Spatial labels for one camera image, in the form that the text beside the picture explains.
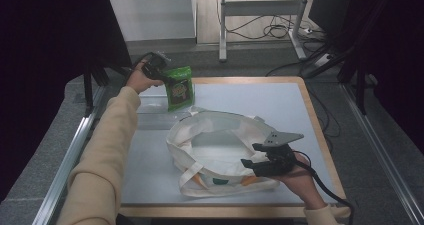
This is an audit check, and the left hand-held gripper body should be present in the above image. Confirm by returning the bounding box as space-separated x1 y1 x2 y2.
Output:
141 50 173 82

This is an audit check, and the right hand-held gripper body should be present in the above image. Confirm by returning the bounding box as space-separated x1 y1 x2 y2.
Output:
262 130 305 178

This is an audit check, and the green seaweed snack packet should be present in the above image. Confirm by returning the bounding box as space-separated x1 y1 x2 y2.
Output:
162 65 196 113

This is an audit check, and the clear plastic box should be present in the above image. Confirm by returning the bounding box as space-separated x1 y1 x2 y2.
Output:
134 84 198 131

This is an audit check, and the white patterned tote bag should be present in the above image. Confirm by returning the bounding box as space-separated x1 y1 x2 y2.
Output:
165 107 292 199

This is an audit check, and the person's left hand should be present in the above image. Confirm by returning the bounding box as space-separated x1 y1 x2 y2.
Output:
125 60 165 95

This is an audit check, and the person's right hand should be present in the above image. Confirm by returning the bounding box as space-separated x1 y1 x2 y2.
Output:
266 154 328 210

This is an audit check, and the grey cabinet panel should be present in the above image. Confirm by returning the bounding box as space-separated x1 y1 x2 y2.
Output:
107 0 198 43

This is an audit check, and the black metal stand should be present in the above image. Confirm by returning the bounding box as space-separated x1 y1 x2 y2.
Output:
82 60 136 118
335 49 378 116

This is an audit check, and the white power strip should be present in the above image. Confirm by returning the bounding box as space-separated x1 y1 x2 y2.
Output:
312 52 335 68

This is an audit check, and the dark curtain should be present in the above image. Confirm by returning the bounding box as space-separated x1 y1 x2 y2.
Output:
0 0 134 203
346 0 424 154

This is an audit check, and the white metal stand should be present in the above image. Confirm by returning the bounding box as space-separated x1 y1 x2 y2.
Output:
218 0 313 63

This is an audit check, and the thin black cable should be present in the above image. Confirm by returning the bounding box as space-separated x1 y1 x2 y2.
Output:
305 84 342 140

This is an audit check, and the aluminium rail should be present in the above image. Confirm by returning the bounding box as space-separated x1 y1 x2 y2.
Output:
31 84 108 225
339 83 424 225

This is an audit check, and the bundle of black floor cables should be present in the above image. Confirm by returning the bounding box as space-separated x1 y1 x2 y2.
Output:
215 0 334 41

